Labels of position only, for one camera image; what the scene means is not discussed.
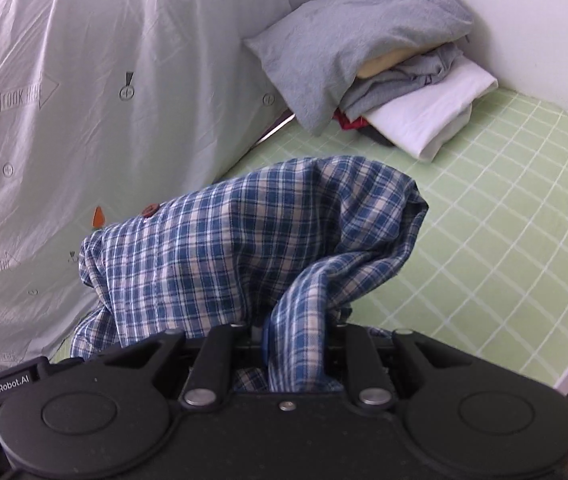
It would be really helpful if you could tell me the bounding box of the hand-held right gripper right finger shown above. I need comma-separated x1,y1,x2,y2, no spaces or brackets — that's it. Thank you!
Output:
329,323,475,408

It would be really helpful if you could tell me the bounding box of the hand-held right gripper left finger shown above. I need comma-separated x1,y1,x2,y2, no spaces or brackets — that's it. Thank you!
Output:
88,322,272,408

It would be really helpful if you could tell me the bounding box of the blue plaid shirt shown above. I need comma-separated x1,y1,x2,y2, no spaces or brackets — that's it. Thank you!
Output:
71,156,430,393

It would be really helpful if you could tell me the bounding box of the green grid mat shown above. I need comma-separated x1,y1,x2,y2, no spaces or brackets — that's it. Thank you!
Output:
48,85,568,391

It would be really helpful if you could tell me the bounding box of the black garment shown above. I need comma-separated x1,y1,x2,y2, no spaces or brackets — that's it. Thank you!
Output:
359,121,395,148

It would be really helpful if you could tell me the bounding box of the red garment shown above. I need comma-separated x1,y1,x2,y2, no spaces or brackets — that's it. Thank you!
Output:
333,107,372,132

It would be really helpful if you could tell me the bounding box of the folded white cloth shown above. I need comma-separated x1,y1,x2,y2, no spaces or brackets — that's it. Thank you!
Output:
364,55,500,163

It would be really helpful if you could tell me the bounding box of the crumpled grey garment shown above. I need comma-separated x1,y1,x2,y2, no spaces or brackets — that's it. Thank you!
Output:
339,42,465,122

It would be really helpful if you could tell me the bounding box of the beige garment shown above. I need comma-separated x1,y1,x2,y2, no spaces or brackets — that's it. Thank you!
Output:
356,47,437,81

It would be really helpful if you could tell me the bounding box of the carrot-printed pale sheet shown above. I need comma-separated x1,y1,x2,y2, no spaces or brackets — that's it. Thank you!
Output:
0,0,355,376

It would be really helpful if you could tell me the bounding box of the light grey t-shirt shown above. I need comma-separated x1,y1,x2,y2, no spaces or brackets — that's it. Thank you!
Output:
243,0,475,137

